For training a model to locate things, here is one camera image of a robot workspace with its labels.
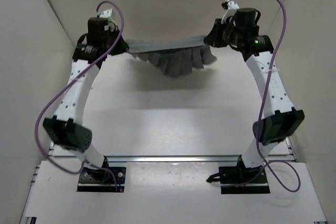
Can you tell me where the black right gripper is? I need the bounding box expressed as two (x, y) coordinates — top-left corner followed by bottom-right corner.
(205, 19), (243, 49)

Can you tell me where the grey pleated skirt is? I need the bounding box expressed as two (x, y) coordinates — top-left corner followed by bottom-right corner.
(127, 35), (217, 78)

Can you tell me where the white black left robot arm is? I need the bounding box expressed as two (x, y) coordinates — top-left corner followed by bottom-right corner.
(43, 16), (128, 181)

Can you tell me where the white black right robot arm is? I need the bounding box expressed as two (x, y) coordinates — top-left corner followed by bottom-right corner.
(204, 8), (305, 182)

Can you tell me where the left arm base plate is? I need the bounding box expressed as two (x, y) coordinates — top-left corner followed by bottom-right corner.
(77, 166), (127, 193)

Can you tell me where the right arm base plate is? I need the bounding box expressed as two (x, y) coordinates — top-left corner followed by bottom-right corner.
(206, 166), (270, 195)

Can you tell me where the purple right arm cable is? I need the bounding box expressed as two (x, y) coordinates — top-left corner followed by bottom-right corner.
(222, 0), (301, 192)

